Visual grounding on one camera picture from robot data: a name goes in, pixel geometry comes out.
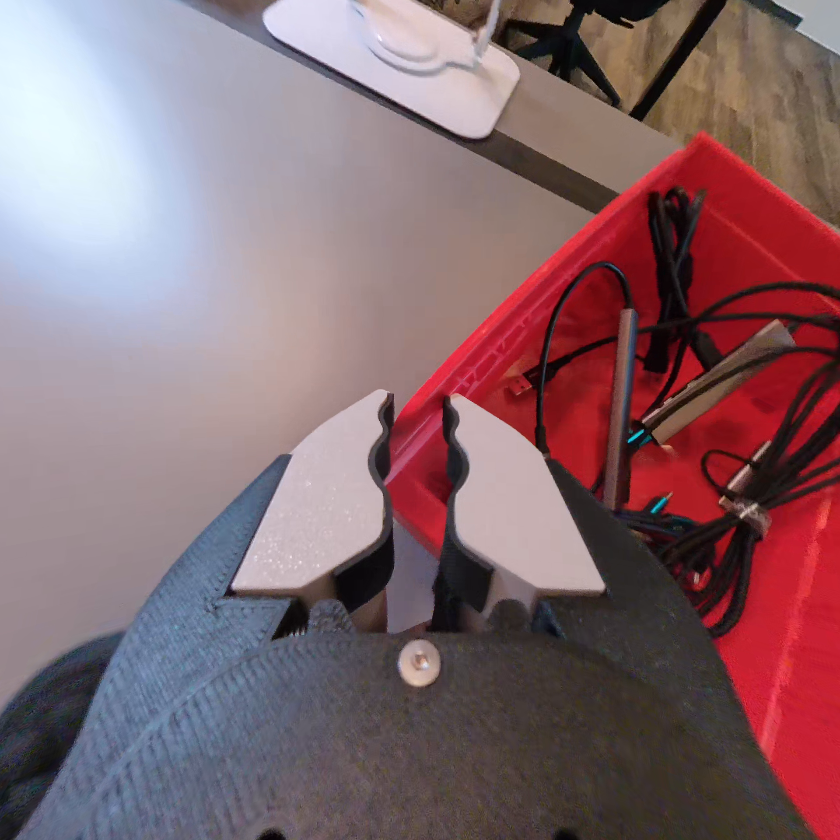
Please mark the red plastic bin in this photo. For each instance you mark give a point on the red plastic bin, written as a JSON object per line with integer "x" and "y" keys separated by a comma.
{"x": 787, "y": 689}

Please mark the black office chair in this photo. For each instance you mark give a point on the black office chair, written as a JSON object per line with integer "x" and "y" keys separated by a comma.
{"x": 577, "y": 39}

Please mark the silver usb hub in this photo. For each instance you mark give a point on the silver usb hub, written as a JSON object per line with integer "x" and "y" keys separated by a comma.
{"x": 761, "y": 341}

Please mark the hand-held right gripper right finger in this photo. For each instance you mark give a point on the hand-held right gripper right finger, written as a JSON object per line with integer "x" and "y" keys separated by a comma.
{"x": 518, "y": 518}

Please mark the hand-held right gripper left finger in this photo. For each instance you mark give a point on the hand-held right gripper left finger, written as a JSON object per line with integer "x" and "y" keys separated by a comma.
{"x": 315, "y": 512}

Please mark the slim grey usb hub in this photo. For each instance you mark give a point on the slim grey usb hub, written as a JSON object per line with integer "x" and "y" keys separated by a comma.
{"x": 622, "y": 394}

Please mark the small silver adapter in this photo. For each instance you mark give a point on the small silver adapter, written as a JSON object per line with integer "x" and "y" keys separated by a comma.
{"x": 748, "y": 469}

